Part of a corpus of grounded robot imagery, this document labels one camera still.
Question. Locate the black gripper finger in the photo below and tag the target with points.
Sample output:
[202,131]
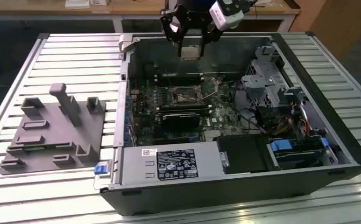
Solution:
[210,35]
[173,25]

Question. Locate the silver CPU plate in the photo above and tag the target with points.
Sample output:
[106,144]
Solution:
[190,52]

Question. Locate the black RAM slot bank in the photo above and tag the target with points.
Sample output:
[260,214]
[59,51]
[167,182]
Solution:
[179,78]
[183,108]

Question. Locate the CPU socket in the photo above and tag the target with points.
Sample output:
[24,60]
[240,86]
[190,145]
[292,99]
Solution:
[187,96]

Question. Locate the black plastic drive cover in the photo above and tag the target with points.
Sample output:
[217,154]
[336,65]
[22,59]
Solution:
[242,154]

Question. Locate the wooden desk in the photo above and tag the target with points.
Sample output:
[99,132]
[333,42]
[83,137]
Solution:
[137,9]

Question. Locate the metal drive cage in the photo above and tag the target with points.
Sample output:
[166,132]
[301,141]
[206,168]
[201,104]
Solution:
[258,81]

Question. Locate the white box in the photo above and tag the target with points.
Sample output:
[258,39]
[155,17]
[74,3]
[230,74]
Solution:
[99,2]
[76,4]

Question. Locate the green motherboard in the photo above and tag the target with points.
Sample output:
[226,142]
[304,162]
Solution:
[221,116]

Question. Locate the black graphics card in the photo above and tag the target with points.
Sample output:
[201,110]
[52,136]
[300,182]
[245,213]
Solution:
[179,120]

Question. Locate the wooden cabinet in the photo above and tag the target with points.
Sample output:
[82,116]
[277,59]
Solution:
[338,23]

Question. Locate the small silver heatsink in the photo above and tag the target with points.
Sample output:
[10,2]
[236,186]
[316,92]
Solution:
[211,135]

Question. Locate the blue disk carrier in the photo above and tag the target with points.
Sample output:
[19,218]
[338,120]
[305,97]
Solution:
[280,145]

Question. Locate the small blue clip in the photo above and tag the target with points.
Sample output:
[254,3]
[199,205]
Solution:
[324,142]

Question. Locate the grey parts rack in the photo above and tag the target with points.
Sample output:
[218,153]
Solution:
[52,130]

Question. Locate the silver power supply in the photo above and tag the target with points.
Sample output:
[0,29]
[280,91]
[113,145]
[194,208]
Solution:
[137,163]

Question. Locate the blue case latch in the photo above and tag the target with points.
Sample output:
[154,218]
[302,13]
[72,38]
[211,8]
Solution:
[101,169]

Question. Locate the black PC case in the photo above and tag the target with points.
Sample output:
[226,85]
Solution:
[198,198]

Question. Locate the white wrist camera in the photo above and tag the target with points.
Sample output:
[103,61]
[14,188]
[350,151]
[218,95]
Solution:
[225,16]

